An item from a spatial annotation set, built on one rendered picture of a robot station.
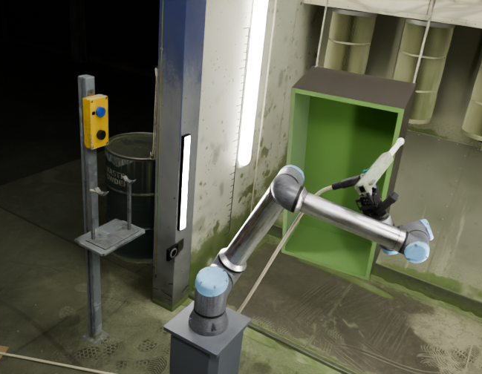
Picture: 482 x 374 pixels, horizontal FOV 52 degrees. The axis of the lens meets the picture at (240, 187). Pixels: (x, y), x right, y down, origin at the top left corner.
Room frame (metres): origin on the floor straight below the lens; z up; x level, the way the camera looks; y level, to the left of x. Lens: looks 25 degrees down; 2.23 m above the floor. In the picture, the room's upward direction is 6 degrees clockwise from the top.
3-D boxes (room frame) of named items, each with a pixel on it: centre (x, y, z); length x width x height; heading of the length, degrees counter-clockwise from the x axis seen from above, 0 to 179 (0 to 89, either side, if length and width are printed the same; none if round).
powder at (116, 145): (3.51, 0.77, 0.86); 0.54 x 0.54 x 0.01
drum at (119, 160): (3.51, 0.77, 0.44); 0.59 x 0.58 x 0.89; 42
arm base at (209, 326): (1.87, 0.09, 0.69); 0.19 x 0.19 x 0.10
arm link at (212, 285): (1.88, 0.08, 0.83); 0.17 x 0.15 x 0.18; 164
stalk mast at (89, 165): (2.38, 0.81, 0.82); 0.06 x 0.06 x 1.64; 61
